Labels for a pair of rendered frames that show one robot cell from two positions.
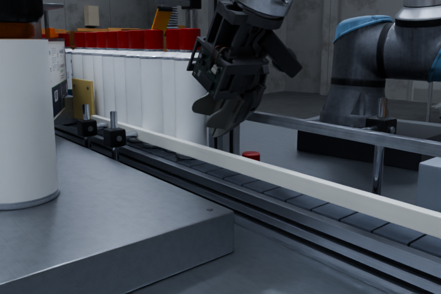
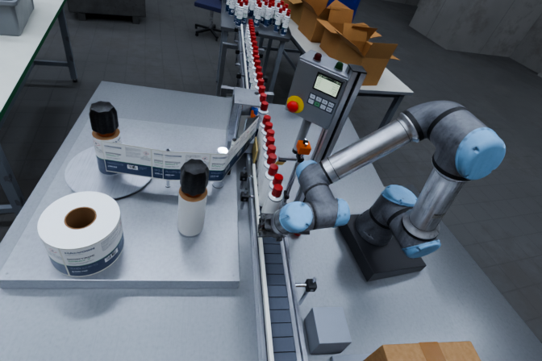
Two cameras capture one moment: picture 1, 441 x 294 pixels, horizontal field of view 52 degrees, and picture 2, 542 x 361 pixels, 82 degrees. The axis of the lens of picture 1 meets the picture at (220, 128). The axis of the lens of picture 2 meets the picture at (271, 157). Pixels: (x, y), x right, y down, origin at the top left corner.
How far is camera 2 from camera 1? 78 cm
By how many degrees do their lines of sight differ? 35
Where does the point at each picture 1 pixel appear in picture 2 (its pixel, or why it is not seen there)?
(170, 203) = (226, 263)
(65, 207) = (197, 244)
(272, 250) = (248, 296)
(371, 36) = (392, 209)
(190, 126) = not seen: hidden behind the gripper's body
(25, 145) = (189, 224)
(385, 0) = not seen: outside the picture
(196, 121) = not seen: hidden behind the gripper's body
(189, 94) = (268, 209)
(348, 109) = (364, 228)
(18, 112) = (189, 217)
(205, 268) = (222, 291)
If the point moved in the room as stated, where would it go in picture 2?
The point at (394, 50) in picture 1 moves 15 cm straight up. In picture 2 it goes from (393, 226) to (415, 197)
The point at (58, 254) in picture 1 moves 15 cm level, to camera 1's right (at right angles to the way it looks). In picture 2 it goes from (178, 274) to (214, 304)
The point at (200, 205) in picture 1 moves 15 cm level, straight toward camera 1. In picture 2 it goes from (233, 270) to (202, 308)
